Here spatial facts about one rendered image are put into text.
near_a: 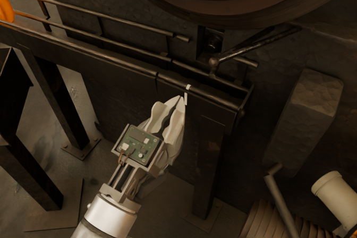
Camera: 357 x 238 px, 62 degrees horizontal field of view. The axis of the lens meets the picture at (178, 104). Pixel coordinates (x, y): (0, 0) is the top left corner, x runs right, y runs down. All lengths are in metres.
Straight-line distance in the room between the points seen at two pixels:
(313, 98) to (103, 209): 0.39
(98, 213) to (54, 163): 0.97
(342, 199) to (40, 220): 1.08
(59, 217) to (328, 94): 1.07
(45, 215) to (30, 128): 0.45
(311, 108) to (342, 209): 0.18
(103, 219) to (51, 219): 0.85
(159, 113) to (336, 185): 0.33
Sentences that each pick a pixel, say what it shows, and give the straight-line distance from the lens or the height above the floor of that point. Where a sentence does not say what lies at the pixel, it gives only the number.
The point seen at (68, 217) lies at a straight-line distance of 1.31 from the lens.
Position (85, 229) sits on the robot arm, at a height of 0.72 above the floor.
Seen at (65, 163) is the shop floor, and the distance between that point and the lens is 1.43.
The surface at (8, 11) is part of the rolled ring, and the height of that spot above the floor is 0.68.
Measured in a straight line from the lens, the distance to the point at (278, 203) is 0.68.
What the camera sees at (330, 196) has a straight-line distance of 0.60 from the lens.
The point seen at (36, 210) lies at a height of 0.01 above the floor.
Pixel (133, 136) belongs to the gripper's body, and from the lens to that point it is 0.48.
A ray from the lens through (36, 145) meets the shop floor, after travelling 1.53.
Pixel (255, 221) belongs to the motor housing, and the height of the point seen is 0.53.
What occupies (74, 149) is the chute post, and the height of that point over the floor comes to 0.01.
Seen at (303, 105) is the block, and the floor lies 0.80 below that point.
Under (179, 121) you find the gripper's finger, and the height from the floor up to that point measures 0.75.
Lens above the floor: 1.19
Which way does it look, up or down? 51 degrees down
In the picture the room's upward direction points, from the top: straight up
